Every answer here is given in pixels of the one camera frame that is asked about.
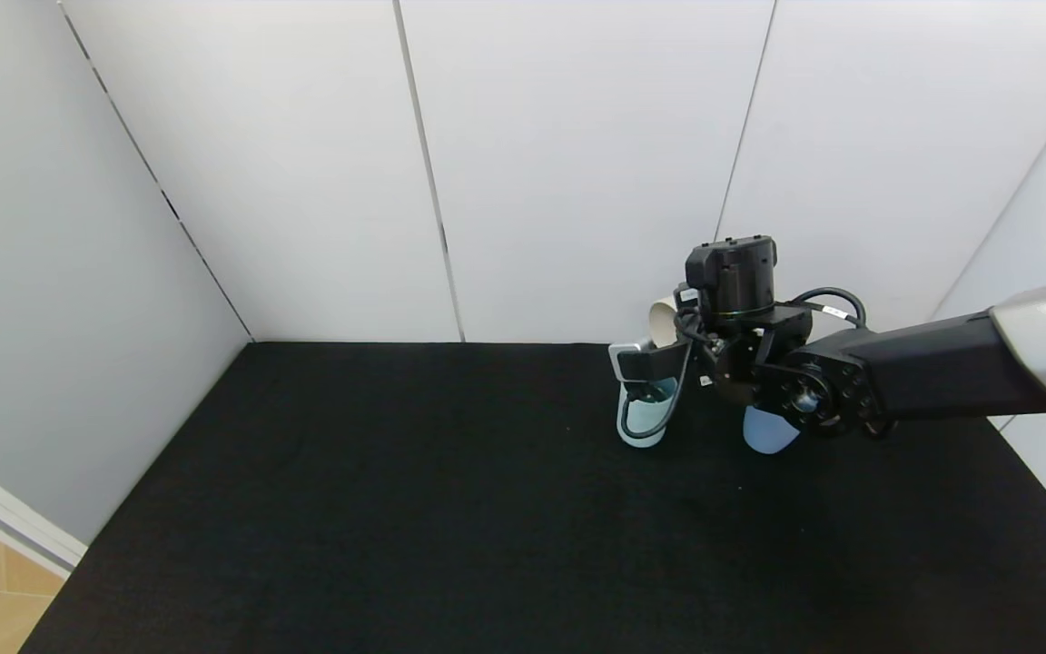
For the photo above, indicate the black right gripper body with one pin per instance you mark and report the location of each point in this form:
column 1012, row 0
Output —
column 636, row 363

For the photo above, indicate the cream plastic cup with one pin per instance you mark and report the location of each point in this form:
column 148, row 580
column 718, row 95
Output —
column 661, row 322

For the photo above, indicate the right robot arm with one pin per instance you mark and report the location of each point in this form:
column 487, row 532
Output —
column 922, row 372

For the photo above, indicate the teal plastic cup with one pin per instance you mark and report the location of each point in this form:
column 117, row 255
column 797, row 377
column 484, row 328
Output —
column 646, row 420

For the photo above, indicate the light blue plastic cup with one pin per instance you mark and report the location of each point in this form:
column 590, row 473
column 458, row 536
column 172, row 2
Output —
column 766, row 434

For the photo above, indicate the black table cloth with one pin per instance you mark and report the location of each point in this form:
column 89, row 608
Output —
column 350, row 500

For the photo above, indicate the white floor trim strip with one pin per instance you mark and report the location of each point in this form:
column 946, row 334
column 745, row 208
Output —
column 5, row 522

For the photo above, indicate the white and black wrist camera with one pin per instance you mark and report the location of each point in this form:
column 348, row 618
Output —
column 650, row 361

